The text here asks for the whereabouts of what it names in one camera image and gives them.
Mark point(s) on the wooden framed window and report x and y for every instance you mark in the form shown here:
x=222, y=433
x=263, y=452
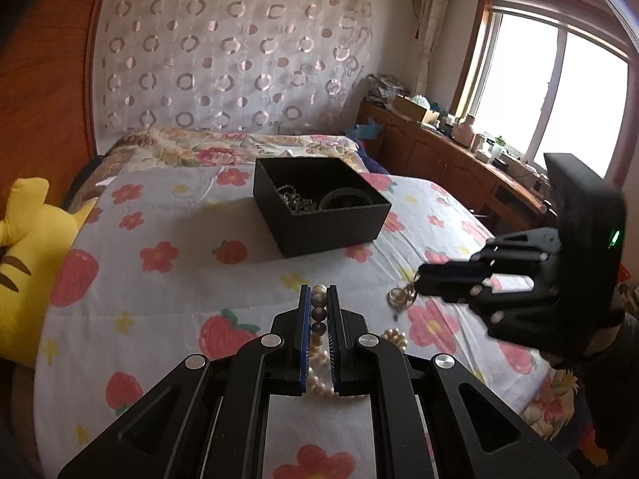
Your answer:
x=544, y=85

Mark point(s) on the black jewelry box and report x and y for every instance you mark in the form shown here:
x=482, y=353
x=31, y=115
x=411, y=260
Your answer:
x=324, y=234

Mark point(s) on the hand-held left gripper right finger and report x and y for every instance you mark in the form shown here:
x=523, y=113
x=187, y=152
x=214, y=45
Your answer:
x=335, y=339

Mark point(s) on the circle patterned sheer curtain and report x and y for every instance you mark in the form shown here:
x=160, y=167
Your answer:
x=224, y=55

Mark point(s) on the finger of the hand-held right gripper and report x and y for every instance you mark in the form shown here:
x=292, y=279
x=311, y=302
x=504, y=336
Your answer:
x=514, y=317
x=519, y=244

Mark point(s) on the yellow plush toy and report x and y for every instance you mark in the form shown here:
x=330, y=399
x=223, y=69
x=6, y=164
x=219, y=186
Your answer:
x=30, y=239

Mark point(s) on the green capped bottle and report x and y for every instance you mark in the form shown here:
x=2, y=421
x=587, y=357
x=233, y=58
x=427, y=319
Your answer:
x=497, y=149

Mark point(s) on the strawberry print bedsheet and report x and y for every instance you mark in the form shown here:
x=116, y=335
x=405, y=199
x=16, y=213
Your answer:
x=174, y=284

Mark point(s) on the wooden cabinet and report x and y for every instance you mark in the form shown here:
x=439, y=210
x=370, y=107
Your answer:
x=439, y=159

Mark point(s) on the pile of papers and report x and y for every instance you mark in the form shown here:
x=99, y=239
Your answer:
x=387, y=87

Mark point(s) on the wooden slatted wardrobe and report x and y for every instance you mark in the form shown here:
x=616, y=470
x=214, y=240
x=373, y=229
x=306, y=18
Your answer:
x=50, y=110

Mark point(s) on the checked window curtain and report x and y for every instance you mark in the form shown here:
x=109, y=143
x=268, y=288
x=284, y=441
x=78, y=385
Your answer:
x=432, y=25

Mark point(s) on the pink kettle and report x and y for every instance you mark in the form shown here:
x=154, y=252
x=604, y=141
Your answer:
x=463, y=130

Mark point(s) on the floral quilt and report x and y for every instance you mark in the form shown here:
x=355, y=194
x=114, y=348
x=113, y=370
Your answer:
x=199, y=152

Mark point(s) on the dark blue blanket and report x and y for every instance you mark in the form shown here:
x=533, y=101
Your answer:
x=372, y=159

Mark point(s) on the pale plastic bag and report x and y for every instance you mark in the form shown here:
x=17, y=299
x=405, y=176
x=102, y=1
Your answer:
x=422, y=101

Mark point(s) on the small black device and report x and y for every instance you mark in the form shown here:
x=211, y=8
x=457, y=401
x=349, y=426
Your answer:
x=500, y=162

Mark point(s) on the cardboard box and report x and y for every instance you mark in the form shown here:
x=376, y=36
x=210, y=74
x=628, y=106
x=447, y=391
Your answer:
x=409, y=109

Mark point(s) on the wide silver bangle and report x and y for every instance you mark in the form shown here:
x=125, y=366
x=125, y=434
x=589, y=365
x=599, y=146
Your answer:
x=344, y=193

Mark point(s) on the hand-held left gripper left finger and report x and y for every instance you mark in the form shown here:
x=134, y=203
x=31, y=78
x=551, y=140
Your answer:
x=303, y=339

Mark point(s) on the blue cloth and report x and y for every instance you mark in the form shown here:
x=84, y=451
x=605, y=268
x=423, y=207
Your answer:
x=364, y=129

